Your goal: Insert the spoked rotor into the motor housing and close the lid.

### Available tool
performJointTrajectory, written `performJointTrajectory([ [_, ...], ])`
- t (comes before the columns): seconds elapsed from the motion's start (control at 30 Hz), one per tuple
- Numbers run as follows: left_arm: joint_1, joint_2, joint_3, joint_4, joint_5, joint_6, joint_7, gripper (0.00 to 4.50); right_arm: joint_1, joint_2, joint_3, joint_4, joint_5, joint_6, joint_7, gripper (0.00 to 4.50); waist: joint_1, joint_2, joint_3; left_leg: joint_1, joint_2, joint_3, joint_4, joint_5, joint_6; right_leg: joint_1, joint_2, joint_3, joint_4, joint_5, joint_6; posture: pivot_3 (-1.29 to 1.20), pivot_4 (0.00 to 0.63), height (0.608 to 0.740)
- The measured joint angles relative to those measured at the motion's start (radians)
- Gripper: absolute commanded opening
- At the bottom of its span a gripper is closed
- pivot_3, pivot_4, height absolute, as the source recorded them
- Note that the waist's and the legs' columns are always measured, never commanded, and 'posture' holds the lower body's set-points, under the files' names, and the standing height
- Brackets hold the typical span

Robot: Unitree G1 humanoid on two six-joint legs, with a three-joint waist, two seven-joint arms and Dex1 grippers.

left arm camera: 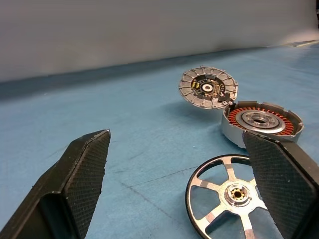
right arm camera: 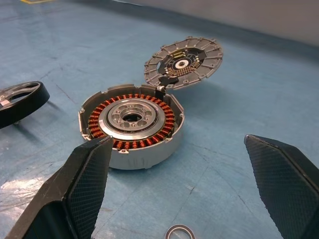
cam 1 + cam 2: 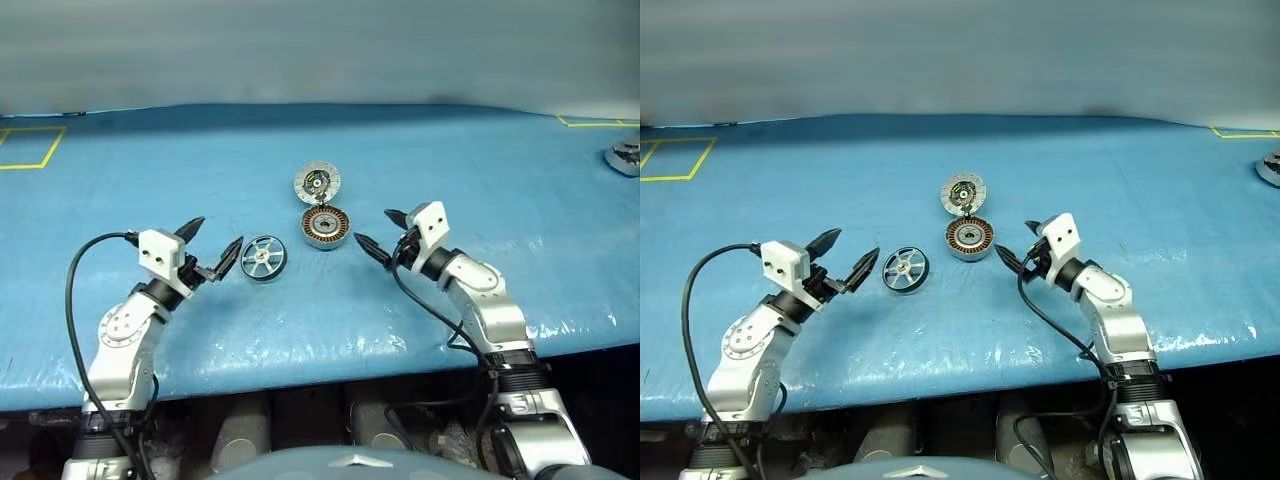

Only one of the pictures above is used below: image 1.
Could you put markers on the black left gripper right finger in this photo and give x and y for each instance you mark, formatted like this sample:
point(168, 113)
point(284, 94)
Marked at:
point(281, 179)

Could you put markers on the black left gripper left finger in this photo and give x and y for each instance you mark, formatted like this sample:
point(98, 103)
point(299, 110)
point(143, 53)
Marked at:
point(74, 179)

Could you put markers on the silver spoked rotor wheel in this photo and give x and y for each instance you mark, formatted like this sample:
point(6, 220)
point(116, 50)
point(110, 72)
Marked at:
point(239, 203)

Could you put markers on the round silver metal part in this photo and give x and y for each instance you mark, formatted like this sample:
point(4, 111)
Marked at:
point(229, 129)

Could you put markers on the grey motor end cover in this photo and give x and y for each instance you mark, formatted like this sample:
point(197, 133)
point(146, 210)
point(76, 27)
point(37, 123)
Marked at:
point(189, 87)

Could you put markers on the blue table cover sheet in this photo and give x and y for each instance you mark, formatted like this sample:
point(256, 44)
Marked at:
point(124, 124)

